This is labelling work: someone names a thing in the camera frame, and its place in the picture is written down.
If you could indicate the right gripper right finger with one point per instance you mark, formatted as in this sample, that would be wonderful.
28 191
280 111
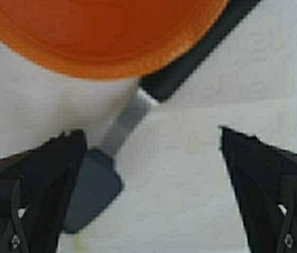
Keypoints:
264 180

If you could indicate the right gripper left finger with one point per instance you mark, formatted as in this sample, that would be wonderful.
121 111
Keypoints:
35 190

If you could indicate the black spatula orange accent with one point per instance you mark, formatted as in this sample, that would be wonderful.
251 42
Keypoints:
98 183

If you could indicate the orange plastic bowl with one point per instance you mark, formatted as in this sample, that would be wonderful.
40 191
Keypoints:
104 40

